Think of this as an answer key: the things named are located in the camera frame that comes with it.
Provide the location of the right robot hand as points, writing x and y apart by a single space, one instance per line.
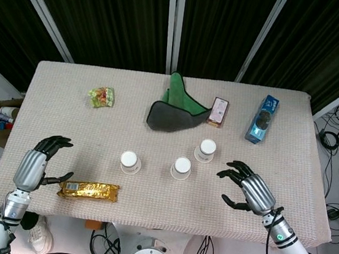
258 193

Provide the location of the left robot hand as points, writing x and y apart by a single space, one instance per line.
29 168

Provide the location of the white paper cup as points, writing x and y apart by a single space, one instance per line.
207 146
131 159
182 165

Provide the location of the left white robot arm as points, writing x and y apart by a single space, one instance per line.
12 207

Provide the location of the black trouser leg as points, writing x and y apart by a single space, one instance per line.
28 220

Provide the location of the blue purple tube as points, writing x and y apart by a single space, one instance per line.
2 117

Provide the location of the gold foil snack package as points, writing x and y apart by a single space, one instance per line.
87 189

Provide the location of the white bottle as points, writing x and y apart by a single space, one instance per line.
9 110

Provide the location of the beige waffle tablecloth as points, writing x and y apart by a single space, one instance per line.
79 128

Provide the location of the blue cookie package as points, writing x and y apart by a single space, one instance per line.
261 122

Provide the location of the black power adapter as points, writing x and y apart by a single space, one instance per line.
333 213

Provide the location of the orange box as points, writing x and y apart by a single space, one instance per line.
94 225

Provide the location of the small pink brown carton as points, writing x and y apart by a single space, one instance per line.
218 111

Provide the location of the green crumpled snack bag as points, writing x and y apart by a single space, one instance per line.
101 97

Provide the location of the green and grey cloth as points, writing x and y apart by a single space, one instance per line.
170 118

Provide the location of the dark pleated curtain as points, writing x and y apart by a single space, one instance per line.
109 14
3 20
222 28
322 40

